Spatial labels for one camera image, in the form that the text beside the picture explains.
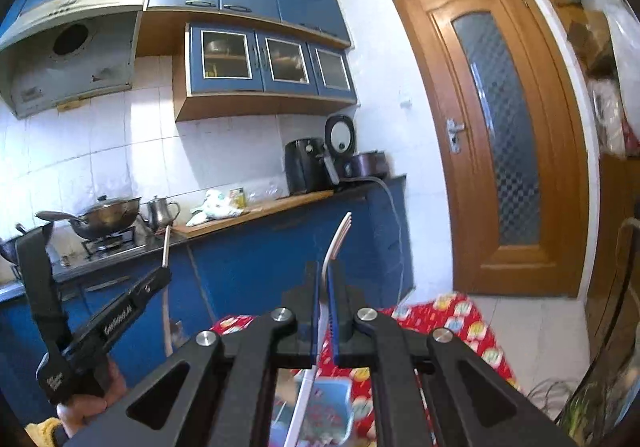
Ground silver door handle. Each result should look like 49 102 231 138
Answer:
445 118 467 155

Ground white plastic packets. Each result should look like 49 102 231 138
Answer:
587 77 640 158

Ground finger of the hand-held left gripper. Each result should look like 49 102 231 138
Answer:
14 222 68 358
67 269 173 358

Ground blue kitchen base cabinet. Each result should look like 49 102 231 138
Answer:
0 174 416 428

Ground dark rice cooker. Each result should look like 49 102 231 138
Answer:
324 114 389 181

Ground steel fork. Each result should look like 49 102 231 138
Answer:
159 226 176 359
285 212 353 447

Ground steel kettle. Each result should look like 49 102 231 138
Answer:
145 195 181 231

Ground white patterned cloth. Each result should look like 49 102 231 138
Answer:
189 189 244 228

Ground large steel wok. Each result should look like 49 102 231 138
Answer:
35 195 143 240

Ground white plastic bag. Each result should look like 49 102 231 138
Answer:
580 0 640 78

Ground gas stove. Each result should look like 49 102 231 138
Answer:
52 226 151 273

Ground grey power cable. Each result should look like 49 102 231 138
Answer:
367 176 407 313

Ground black wok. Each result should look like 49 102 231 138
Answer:
0 223 31 264

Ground wooden door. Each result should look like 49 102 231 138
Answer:
392 0 601 299

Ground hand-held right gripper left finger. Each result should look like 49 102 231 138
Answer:
65 262 320 447

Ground red smiley-flower tablecloth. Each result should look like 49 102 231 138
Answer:
210 292 521 447

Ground grey range hood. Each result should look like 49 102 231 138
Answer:
0 0 148 120

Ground person's left hand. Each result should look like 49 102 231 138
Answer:
56 361 128 438

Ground black air fryer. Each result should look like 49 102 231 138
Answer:
285 138 335 196

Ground light blue utensil box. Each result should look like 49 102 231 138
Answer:
272 373 352 447

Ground wooden shelf unit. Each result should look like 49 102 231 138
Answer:
510 0 640 353

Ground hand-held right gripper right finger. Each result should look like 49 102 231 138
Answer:
331 264 581 447

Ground wooden cutting board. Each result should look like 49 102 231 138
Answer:
172 189 335 236

